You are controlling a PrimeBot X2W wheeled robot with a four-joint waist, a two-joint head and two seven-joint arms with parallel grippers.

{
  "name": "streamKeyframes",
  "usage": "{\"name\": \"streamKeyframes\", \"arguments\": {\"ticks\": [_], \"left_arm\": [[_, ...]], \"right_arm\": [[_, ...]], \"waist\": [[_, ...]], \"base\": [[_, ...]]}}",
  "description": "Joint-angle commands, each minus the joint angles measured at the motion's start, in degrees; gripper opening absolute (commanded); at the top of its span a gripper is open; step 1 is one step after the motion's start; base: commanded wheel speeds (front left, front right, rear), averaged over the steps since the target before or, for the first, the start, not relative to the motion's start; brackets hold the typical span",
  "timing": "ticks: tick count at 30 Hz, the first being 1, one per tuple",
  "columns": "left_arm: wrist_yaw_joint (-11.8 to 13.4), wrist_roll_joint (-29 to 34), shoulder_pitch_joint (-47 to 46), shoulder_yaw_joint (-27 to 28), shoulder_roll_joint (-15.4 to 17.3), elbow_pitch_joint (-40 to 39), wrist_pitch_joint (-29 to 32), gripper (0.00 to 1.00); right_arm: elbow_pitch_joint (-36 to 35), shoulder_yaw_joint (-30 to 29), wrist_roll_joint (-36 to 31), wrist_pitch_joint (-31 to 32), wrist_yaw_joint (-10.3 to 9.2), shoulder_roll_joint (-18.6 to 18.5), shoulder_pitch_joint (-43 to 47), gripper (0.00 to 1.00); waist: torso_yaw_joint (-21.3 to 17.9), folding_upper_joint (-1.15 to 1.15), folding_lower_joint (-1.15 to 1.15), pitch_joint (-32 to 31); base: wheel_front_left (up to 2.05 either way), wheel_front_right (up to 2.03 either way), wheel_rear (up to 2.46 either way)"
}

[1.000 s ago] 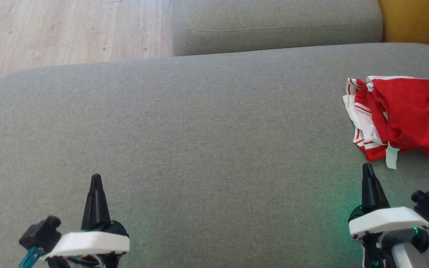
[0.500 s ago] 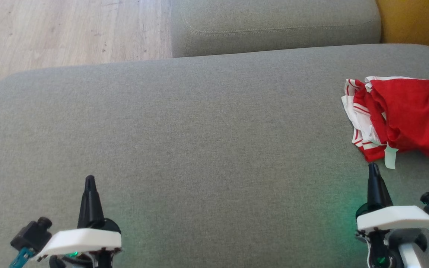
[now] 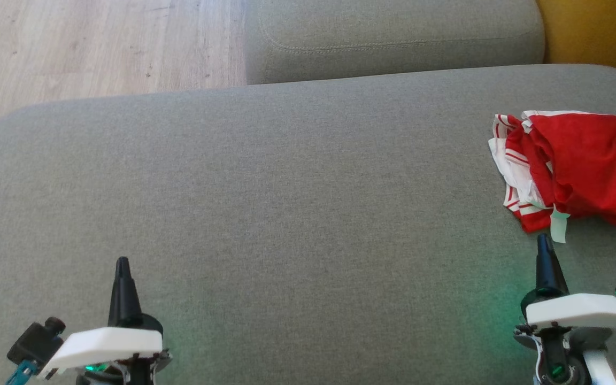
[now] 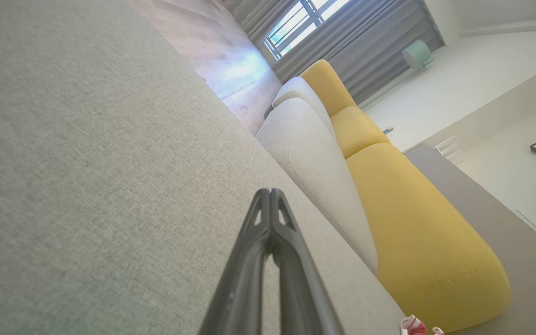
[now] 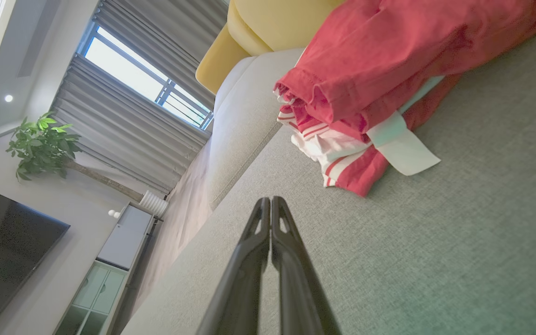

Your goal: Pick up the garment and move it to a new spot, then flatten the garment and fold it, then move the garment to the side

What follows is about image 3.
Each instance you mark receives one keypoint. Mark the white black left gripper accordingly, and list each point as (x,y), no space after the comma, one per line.
(105,345)

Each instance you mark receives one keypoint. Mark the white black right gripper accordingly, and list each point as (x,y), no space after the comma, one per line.
(580,313)

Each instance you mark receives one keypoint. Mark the red shorts with white stripe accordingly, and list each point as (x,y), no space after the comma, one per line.
(597,160)

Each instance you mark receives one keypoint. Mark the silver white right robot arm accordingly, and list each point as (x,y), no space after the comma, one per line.
(601,369)

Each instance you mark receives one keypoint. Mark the large grey sofa seat cushion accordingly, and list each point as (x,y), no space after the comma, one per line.
(286,240)

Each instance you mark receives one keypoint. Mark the grey stitched sofa seat cushion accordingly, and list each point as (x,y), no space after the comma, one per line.
(393,37)

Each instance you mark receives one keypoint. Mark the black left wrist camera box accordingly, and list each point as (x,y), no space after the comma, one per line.
(35,342)

